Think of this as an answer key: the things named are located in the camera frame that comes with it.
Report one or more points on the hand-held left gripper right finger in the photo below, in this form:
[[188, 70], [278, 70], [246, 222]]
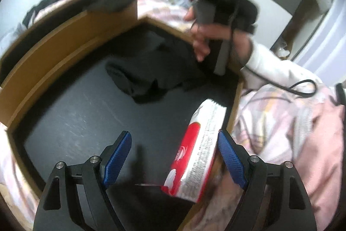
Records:
[[231, 159]]

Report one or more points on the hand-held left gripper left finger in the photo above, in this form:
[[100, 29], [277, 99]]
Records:
[[117, 158]]

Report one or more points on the red white tissue pack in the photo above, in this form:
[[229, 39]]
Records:
[[200, 149]]

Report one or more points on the brown box with black bottom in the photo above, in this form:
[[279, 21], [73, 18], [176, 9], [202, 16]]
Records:
[[70, 117]]

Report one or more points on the black cloth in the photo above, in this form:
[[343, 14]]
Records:
[[156, 63]]

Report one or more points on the person's right hand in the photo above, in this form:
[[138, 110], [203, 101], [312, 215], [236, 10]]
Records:
[[205, 32]]

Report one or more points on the dark grey cloth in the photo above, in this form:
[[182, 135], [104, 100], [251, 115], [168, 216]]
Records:
[[113, 2]]

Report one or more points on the pink plaid blanket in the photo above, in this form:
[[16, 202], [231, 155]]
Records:
[[270, 122]]

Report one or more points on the pink fleece clothing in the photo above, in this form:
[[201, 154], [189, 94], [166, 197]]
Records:
[[327, 149]]

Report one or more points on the white wardrobe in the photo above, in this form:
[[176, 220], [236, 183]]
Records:
[[327, 30]]

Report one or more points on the black garment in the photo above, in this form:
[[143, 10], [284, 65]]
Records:
[[46, 7]]

